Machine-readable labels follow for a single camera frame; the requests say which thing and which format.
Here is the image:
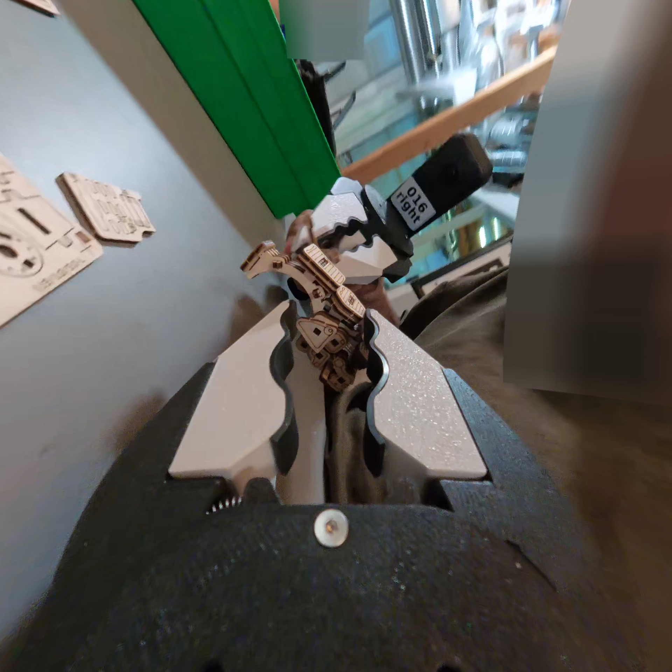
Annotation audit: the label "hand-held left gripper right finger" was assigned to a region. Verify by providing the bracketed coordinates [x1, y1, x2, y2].
[362, 308, 488, 481]

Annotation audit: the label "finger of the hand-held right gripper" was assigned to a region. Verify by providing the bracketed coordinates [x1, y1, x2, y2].
[338, 237, 399, 280]
[310, 178, 376, 246]

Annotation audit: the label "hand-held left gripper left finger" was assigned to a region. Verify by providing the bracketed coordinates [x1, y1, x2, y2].
[168, 300, 301, 481]

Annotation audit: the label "assembled wooden model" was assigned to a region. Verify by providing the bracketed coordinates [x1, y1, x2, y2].
[240, 240, 368, 392]

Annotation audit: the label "person's right hand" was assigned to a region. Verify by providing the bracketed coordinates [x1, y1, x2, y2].
[346, 281, 403, 322]

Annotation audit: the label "framed black white sign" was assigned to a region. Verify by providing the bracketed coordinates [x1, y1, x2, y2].
[411, 239, 512, 301]

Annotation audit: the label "person's olive brown clothing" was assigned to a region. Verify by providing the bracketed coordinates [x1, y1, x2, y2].
[325, 265, 672, 672]

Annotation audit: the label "wooden beam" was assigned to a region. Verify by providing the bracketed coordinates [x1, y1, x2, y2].
[341, 46, 558, 184]

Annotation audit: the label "green plastic box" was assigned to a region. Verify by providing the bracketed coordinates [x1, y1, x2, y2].
[131, 0, 342, 219]

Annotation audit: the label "wooden puzzle sheet large gears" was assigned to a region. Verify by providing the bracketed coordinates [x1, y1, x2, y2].
[0, 152, 105, 329]

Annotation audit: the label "small wooden tread sheet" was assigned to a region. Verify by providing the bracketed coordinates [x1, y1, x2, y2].
[56, 171, 157, 246]

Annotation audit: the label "silver ventilation duct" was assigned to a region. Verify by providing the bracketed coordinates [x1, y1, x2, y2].
[390, 0, 453, 91]

